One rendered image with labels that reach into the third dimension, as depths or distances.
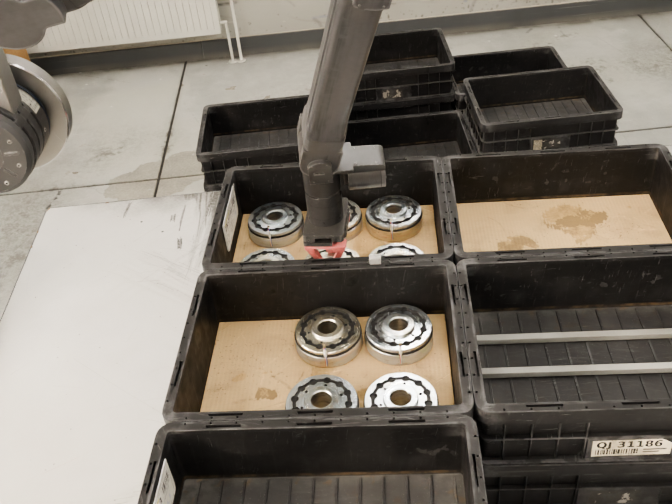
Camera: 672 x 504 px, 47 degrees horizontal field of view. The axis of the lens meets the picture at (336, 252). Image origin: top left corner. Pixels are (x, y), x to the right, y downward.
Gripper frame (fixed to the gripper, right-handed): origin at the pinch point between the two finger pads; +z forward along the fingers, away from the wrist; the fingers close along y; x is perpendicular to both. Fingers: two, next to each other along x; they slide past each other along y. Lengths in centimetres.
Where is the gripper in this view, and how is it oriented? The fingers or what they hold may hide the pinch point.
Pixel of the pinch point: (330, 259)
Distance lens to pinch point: 129.3
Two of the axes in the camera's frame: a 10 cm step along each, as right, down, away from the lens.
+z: 0.8, 7.7, 6.4
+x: -9.9, 0.0, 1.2
